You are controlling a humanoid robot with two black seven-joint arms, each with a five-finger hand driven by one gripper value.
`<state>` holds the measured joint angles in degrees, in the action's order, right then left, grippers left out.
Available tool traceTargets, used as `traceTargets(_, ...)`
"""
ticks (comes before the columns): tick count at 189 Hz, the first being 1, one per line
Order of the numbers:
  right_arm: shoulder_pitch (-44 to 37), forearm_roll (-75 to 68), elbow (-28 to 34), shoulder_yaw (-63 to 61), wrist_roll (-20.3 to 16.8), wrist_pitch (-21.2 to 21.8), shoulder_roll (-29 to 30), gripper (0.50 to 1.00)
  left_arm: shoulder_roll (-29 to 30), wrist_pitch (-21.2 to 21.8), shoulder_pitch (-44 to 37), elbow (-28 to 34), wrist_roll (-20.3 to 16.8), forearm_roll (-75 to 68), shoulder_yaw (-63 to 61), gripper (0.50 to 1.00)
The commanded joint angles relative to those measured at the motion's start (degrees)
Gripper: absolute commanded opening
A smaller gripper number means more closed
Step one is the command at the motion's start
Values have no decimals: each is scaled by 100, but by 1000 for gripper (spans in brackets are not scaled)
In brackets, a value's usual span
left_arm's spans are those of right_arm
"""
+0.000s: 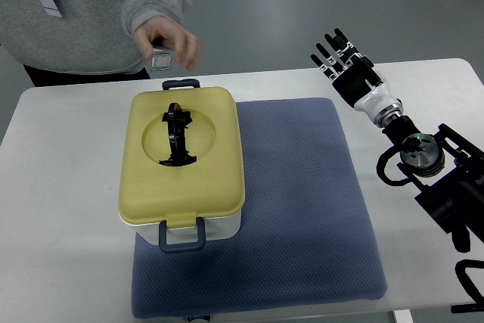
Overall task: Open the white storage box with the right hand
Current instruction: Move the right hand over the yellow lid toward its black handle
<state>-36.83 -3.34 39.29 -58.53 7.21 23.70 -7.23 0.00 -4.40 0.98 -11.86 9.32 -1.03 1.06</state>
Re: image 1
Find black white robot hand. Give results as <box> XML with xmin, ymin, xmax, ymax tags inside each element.
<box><xmin>311</xmin><ymin>28</ymin><xmax>403</xmax><ymax>128</ymax></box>

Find person's bare hand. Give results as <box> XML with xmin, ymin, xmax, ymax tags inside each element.
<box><xmin>134</xmin><ymin>16</ymin><xmax>201</xmax><ymax>71</ymax></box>

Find yellow box lid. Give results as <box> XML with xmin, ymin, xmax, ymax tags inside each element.
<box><xmin>118</xmin><ymin>79</ymin><xmax>245</xmax><ymax>228</ymax></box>

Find white storage box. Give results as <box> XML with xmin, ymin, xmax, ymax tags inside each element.
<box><xmin>122</xmin><ymin>210</ymin><xmax>241</xmax><ymax>253</ymax></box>

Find upper metal floor plate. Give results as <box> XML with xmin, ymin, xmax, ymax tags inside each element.
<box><xmin>153</xmin><ymin>45</ymin><xmax>170</xmax><ymax>54</ymax></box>

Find metal floor plate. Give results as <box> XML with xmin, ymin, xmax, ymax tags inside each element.
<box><xmin>153</xmin><ymin>45</ymin><xmax>170</xmax><ymax>54</ymax></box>
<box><xmin>150</xmin><ymin>55</ymin><xmax>172</xmax><ymax>71</ymax></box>

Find lower metal floor plate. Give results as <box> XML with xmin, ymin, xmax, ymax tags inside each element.
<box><xmin>150</xmin><ymin>55</ymin><xmax>172</xmax><ymax>71</ymax></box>

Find grey sweater torso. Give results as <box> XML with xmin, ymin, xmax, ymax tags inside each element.
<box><xmin>1</xmin><ymin>0</ymin><xmax>152</xmax><ymax>87</ymax></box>

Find blue-grey cushion mat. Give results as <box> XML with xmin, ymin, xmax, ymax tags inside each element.
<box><xmin>132</xmin><ymin>98</ymin><xmax>387</xmax><ymax>318</ymax></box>

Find black bracket at table edge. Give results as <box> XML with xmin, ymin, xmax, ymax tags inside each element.
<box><xmin>451</xmin><ymin>259</ymin><xmax>483</xmax><ymax>314</ymax></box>

